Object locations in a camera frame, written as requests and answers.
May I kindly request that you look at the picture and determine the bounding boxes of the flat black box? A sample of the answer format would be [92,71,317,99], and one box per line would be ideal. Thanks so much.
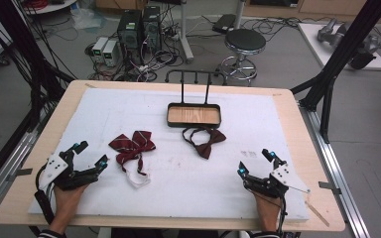
[211,13,236,34]

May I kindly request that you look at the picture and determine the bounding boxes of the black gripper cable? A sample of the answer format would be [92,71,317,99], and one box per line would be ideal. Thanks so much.
[34,164,57,226]
[277,194,288,235]

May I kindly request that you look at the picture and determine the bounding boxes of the black round stool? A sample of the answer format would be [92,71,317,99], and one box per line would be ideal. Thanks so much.
[218,28,267,82]

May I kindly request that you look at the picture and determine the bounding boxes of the aluminium rail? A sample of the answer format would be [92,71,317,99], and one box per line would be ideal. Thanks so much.
[299,105,372,238]
[0,130,42,221]

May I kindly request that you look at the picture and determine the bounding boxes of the thin wooden stick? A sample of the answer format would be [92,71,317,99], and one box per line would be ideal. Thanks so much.
[305,199,330,228]

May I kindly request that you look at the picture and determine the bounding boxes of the black rack with wooden tray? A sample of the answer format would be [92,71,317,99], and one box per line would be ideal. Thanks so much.
[164,69,227,129]

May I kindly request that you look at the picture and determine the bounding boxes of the clear plastic bag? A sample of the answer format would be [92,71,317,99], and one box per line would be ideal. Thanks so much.
[69,7,107,32]

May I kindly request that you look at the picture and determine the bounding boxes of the person's left hand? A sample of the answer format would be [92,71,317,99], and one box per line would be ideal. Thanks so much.
[51,183,88,213]

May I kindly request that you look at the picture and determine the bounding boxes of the white floor board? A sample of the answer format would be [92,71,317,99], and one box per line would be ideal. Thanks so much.
[297,22,381,71]

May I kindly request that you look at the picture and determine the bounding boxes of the round white table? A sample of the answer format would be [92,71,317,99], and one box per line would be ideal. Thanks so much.
[23,0,77,16]

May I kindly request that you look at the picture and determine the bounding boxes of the black computer tower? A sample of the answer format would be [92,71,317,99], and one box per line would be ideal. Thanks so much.
[142,5,163,53]
[117,9,143,51]

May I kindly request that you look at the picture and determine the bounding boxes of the plain dark red bow tie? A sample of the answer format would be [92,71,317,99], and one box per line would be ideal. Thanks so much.
[182,127,227,161]

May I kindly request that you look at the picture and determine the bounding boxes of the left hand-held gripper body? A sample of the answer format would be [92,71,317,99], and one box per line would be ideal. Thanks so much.
[39,150,100,192]

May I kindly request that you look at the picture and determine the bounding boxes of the grey power supply unit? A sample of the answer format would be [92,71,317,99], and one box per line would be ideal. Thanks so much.
[91,37,108,63]
[102,40,119,67]

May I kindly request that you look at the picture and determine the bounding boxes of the grey metal clamp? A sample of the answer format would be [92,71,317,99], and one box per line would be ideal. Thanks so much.
[8,168,34,181]
[317,180,342,196]

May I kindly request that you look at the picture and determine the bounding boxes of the striped dark red bow tie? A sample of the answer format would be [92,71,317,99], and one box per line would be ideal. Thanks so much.
[108,130,157,189]

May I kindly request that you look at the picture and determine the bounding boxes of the black metal frame stand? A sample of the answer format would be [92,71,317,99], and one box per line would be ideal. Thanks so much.
[291,0,381,144]
[0,0,77,196]

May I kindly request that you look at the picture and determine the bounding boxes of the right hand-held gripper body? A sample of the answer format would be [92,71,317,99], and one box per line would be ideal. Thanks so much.
[244,163,312,199]

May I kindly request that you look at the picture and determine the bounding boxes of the person's right hand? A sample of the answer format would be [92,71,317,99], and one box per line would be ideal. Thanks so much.
[253,193,283,218]

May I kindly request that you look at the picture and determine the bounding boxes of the computer towers on floor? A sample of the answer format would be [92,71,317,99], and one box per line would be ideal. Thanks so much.
[85,19,188,83]

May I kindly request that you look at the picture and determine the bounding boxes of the grey metal post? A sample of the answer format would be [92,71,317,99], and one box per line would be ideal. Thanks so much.
[233,0,246,30]

